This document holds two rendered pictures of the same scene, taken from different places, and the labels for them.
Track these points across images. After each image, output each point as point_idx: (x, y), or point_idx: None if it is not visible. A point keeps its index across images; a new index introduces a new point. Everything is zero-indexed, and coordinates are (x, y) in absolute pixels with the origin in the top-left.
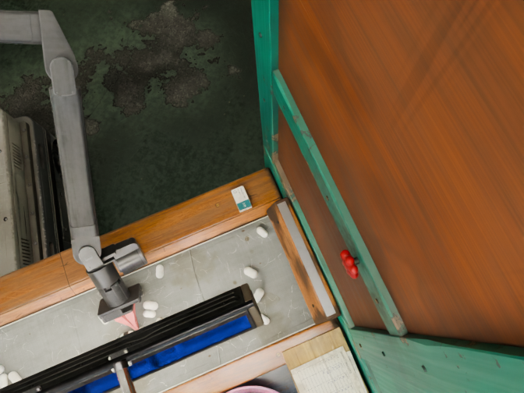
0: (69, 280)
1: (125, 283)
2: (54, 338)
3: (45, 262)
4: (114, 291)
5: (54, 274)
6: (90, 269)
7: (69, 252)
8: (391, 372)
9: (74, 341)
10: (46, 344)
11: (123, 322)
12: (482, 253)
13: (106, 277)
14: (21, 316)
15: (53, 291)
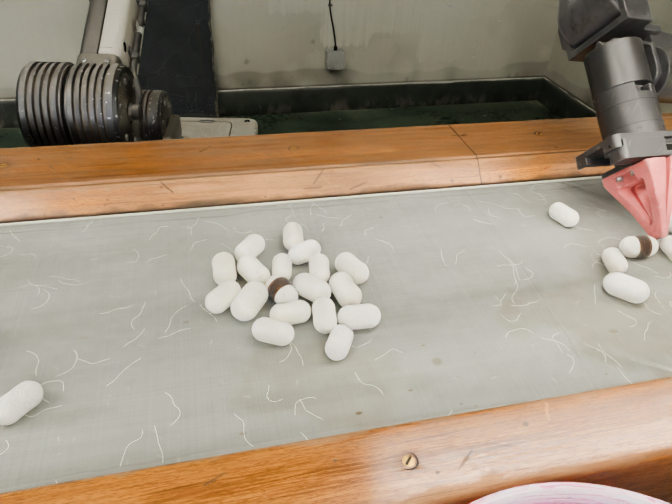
0: (474, 150)
1: (587, 187)
2: (443, 232)
3: (420, 128)
4: (653, 95)
5: (442, 141)
6: (632, 15)
7: (468, 125)
8: None
9: (495, 243)
10: (423, 237)
11: (659, 180)
12: None
13: (644, 58)
14: (362, 189)
15: (443, 157)
